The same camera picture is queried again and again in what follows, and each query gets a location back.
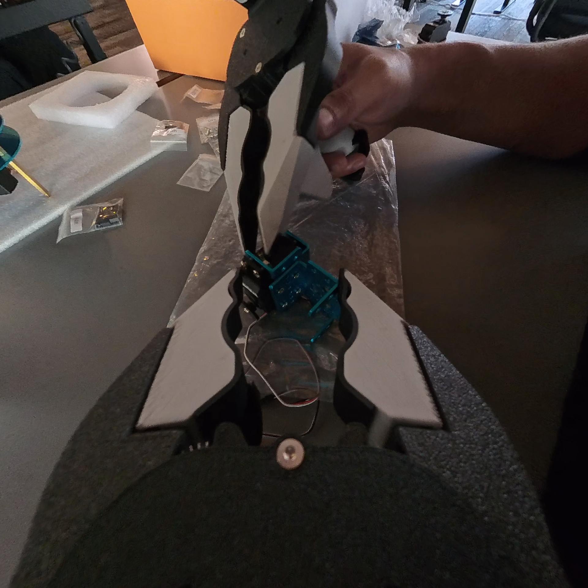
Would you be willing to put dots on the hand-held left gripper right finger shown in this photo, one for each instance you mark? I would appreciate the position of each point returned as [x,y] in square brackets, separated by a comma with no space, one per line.
[390,367]

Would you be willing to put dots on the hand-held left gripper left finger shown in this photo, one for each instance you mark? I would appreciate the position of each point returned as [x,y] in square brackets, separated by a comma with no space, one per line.
[188,367]

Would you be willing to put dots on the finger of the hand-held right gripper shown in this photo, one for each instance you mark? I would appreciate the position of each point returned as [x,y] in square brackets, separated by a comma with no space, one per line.
[287,138]
[236,151]

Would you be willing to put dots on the black servo with blue bracket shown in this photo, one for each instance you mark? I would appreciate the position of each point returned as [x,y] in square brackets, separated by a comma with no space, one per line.
[294,285]

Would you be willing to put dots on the person's right hand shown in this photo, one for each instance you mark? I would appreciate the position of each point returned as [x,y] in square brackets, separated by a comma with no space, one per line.
[367,96]

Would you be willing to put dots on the pile of small screw bags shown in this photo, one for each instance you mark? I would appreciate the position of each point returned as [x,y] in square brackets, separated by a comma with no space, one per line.
[202,138]

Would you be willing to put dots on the small bag with black parts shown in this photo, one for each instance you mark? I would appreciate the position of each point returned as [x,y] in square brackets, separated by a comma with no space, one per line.
[170,131]

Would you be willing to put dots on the orange cardboard box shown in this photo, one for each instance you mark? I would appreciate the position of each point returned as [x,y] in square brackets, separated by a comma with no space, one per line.
[183,36]

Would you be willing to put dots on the crumpled clear plastic wrap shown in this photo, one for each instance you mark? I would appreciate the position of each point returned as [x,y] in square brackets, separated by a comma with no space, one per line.
[381,25]

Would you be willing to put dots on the large clear plastic bag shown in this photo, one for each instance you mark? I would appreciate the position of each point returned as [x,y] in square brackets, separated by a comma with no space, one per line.
[358,220]

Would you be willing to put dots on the small bag with blue parts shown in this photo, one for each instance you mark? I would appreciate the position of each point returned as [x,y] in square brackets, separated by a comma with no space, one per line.
[96,218]

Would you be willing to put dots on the white foam sheet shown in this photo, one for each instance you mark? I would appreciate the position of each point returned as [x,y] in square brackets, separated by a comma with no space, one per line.
[69,151]

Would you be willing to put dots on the dark chair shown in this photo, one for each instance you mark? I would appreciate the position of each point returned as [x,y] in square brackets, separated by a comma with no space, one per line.
[36,46]

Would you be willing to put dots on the teal object with gold legs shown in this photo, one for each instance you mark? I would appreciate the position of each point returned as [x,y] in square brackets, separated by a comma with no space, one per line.
[9,142]

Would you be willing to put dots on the black metal chair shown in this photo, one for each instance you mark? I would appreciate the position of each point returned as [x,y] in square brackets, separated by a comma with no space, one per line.
[556,18]

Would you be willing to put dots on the white foam frame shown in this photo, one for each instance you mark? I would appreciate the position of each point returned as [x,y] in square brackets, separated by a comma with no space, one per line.
[50,108]

